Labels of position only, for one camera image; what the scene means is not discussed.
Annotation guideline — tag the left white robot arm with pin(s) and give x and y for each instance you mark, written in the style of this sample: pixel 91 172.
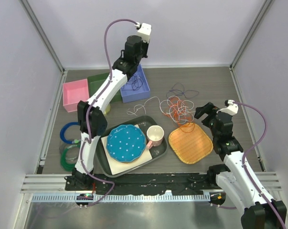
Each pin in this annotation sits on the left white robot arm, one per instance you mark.
pixel 90 113

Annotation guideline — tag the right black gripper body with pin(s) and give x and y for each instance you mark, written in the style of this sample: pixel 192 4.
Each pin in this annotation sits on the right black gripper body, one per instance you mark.
pixel 209 122

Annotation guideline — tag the orange woven basket tray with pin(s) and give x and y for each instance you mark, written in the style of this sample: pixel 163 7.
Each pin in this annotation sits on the orange woven basket tray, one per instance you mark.
pixel 190 143

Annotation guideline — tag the slotted cable duct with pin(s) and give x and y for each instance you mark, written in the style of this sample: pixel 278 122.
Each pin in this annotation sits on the slotted cable duct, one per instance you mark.
pixel 87 198

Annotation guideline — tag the pink mug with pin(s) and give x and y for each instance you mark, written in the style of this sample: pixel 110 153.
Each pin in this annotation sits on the pink mug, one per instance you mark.
pixel 155 135

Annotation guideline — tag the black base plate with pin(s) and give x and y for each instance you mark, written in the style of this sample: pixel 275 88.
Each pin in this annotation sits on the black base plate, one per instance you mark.
pixel 148 184

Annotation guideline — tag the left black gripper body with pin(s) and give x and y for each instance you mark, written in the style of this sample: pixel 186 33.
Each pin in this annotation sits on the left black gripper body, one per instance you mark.
pixel 144 47

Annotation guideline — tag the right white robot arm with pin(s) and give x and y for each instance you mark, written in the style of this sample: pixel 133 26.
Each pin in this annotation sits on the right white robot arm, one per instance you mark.
pixel 257 207

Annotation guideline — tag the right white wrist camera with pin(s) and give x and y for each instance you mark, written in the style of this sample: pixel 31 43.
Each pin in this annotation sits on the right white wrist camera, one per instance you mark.
pixel 231 107

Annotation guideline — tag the green plastic box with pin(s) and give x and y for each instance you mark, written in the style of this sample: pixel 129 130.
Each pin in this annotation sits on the green plastic box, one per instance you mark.
pixel 95 82

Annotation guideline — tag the blue polka dot plate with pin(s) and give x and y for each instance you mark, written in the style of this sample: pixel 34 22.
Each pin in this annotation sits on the blue polka dot plate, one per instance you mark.
pixel 126 143

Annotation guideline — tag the blue plastic box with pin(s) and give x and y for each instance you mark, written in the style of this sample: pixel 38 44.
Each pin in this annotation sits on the blue plastic box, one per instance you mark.
pixel 136 88

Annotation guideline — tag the yellow mug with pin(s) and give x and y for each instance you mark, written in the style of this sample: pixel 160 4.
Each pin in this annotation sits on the yellow mug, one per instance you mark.
pixel 107 110

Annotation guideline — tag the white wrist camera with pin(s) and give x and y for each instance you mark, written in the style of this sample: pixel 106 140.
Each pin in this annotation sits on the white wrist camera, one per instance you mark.
pixel 143 31
pixel 231 107

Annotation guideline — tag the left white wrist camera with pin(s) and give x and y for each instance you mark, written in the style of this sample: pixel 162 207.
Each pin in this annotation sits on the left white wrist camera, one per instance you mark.
pixel 143 31

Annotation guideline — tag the pink plastic box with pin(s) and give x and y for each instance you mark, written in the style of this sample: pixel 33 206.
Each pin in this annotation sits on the pink plastic box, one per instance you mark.
pixel 73 93

